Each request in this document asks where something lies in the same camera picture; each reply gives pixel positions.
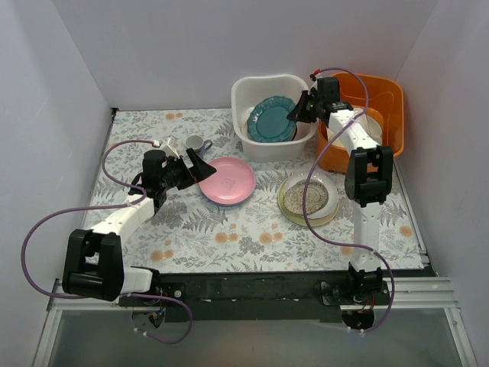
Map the speckled grey plate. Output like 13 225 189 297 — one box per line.
283 180 329 214

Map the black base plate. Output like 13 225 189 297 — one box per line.
118 269 394 324

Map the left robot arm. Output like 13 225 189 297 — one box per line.
62 148 217 306

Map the teal embossed plate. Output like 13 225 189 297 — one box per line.
247 96 296 143

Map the white plastic bin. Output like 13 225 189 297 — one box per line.
231 74 317 163

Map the pale green plate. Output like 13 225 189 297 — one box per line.
277 179 341 228

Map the aluminium rail frame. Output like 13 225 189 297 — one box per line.
34 272 477 366

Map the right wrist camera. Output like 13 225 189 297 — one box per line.
309 69 321 96

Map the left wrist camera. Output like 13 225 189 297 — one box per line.
152 135 180 158

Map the grey-blue mug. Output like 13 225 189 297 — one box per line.
185 135 212 155

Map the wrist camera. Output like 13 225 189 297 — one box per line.
309 69 321 96
152 135 180 158

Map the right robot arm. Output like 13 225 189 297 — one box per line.
287 74 393 304

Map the orange plastic bin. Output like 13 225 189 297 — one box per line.
316 72 404 174

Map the white round dish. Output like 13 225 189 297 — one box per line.
358 115 383 145

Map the red-brown plate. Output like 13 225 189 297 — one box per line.
289 126 297 141

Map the lavender blue plate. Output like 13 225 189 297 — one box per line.
202 191 252 206

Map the pink plate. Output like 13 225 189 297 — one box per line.
199 157 256 193

